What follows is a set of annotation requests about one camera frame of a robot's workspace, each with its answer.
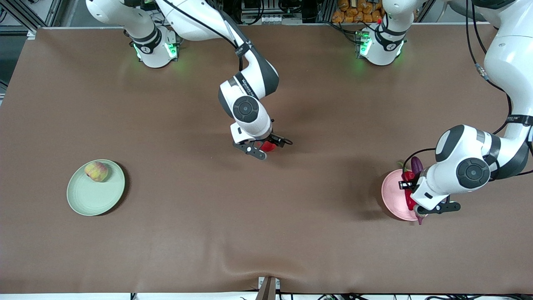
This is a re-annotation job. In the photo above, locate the red toy chili pepper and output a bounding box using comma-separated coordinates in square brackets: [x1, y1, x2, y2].
[398, 160, 417, 211]

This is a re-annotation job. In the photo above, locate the purple toy eggplant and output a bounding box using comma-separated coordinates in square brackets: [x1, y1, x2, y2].
[410, 156, 426, 226]

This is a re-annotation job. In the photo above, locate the yellow pink toy peach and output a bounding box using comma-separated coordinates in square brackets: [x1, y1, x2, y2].
[84, 161, 109, 183]

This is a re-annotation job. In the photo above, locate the pink round plate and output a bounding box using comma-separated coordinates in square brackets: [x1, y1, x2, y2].
[381, 169, 421, 221]

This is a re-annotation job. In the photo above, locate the brown table cover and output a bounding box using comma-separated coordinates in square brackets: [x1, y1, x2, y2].
[0, 23, 533, 295]

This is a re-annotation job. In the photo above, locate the white connector block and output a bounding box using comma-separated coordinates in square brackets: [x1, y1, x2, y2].
[242, 0, 304, 25]

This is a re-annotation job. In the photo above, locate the orange items heap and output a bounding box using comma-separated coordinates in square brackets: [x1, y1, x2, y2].
[332, 0, 386, 24]

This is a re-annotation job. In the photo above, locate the grey metal clamp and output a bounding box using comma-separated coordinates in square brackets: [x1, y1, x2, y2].
[256, 276, 281, 300]

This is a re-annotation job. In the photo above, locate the green round plate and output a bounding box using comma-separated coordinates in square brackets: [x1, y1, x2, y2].
[67, 160, 126, 217]

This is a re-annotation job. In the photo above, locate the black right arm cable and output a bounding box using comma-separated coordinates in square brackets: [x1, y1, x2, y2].
[158, 0, 293, 146]

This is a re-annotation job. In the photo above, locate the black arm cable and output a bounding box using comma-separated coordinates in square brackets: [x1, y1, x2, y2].
[158, 0, 293, 146]
[402, 0, 513, 168]

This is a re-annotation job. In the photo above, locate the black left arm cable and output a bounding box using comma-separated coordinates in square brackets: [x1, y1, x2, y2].
[402, 0, 513, 168]

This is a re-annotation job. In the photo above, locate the diagonal aluminium frame bar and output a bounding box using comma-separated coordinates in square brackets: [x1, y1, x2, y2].
[0, 0, 38, 32]

